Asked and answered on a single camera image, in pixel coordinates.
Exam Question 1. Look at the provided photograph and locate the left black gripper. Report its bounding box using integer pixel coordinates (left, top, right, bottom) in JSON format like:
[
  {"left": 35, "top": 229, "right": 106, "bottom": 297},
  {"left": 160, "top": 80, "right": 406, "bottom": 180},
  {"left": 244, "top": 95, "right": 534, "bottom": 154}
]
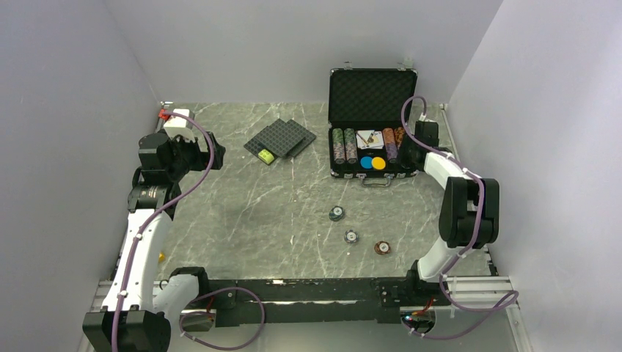
[{"left": 167, "top": 131, "right": 224, "bottom": 181}]

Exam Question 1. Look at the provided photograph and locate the purple chip stack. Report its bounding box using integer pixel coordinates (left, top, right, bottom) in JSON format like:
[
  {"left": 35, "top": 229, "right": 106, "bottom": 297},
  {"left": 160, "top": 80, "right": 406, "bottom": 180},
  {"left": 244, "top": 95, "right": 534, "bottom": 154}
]
[{"left": 385, "top": 143, "right": 398, "bottom": 164}]

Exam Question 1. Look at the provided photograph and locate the red chip stack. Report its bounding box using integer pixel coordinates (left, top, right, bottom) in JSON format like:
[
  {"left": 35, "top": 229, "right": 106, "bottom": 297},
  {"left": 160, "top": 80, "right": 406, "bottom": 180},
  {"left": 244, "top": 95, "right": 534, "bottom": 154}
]
[{"left": 382, "top": 128, "right": 395, "bottom": 145}]

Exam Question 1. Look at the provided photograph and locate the purple-grey chip stack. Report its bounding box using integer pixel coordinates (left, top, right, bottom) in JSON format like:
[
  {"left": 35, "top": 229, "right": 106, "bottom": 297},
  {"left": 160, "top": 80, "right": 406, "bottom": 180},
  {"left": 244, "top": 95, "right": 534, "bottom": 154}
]
[{"left": 345, "top": 144, "right": 358, "bottom": 164}]

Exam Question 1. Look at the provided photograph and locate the dark green chip stack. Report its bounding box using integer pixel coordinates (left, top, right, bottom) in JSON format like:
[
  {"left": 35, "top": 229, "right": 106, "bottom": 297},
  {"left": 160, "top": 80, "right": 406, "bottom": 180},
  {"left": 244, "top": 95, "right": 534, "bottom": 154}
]
[{"left": 343, "top": 128, "right": 356, "bottom": 149}]

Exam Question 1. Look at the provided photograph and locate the grey chip stack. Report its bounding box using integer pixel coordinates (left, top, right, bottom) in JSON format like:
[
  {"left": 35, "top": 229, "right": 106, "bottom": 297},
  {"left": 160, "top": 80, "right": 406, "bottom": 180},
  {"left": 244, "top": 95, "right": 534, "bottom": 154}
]
[{"left": 332, "top": 143, "right": 346, "bottom": 164}]

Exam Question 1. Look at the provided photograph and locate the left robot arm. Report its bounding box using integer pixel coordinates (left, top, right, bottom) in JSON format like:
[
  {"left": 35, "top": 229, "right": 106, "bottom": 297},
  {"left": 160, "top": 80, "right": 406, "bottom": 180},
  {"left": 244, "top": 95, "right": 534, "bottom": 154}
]
[{"left": 82, "top": 130, "right": 226, "bottom": 351}]

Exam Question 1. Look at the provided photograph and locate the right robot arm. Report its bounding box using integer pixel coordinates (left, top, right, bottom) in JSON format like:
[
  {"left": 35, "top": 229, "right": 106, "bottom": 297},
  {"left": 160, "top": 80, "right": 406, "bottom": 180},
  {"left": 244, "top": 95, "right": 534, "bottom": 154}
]
[{"left": 401, "top": 120, "right": 500, "bottom": 305}]

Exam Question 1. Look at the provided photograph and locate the yellow dealer button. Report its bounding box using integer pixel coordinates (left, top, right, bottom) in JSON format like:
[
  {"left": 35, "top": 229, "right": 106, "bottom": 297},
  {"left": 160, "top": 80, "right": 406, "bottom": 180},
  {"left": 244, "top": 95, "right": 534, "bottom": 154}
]
[{"left": 371, "top": 157, "right": 387, "bottom": 170}]

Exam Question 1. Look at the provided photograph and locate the yellow-green dice block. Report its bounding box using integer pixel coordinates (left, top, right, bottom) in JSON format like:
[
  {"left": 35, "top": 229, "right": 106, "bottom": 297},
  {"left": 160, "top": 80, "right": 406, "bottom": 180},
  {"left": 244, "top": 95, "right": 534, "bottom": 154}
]
[{"left": 257, "top": 149, "right": 275, "bottom": 165}]

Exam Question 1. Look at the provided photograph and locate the blue dealer button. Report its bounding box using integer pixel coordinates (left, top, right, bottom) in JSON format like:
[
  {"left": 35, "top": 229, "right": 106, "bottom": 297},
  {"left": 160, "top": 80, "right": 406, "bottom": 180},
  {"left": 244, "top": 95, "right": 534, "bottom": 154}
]
[{"left": 359, "top": 156, "right": 373, "bottom": 169}]

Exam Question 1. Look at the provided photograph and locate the playing cards deck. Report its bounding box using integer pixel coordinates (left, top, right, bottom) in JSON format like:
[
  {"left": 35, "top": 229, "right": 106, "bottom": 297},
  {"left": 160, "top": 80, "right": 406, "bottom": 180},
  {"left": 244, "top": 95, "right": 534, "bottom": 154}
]
[{"left": 355, "top": 130, "right": 384, "bottom": 150}]

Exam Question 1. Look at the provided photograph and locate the dark foam pad top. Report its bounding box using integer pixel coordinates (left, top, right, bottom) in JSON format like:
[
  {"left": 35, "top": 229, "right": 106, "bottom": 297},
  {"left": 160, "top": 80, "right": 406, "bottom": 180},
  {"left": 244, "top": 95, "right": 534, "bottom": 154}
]
[{"left": 244, "top": 119, "right": 304, "bottom": 158}]

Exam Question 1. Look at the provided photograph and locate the black poker case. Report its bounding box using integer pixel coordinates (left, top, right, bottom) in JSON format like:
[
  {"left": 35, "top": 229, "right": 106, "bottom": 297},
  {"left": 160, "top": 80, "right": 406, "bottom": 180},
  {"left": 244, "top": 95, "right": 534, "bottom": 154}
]
[{"left": 328, "top": 68, "right": 418, "bottom": 180}]

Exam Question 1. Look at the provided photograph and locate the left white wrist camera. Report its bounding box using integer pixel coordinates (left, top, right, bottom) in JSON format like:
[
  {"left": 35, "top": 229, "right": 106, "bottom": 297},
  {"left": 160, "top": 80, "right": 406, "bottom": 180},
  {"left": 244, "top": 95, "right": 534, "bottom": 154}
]
[{"left": 160, "top": 110, "right": 194, "bottom": 142}]

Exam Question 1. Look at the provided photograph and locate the black base frame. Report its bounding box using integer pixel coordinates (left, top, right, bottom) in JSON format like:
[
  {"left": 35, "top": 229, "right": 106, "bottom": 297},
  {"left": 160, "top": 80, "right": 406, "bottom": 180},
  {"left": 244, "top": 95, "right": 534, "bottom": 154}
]
[{"left": 189, "top": 274, "right": 449, "bottom": 327}]

